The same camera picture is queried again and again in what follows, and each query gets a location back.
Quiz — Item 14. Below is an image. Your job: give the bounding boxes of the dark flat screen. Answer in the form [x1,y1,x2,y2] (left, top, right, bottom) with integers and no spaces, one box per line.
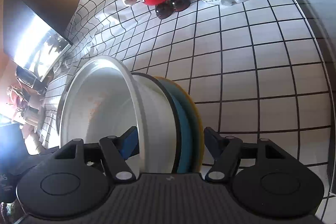
[4,0,73,82]

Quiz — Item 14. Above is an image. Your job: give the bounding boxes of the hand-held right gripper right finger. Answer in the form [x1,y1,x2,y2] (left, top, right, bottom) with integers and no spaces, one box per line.
[203,126,288,183]

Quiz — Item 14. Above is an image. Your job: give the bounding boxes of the blue bowl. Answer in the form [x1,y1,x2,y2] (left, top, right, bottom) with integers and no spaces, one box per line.
[151,76,196,174]

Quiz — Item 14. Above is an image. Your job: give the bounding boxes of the stainless steel bowl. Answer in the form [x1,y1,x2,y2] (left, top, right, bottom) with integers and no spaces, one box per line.
[56,55,179,175]

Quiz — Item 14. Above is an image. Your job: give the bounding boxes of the brown blurred ornaments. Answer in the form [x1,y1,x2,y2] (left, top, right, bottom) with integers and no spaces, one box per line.
[6,66,54,135]

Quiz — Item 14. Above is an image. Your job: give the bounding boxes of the white bowl with yellow rim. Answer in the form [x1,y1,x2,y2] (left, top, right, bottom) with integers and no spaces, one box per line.
[154,76,205,174]

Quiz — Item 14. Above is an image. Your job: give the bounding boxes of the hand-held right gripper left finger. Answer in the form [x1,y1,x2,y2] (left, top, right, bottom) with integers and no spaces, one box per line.
[54,126,139,183]

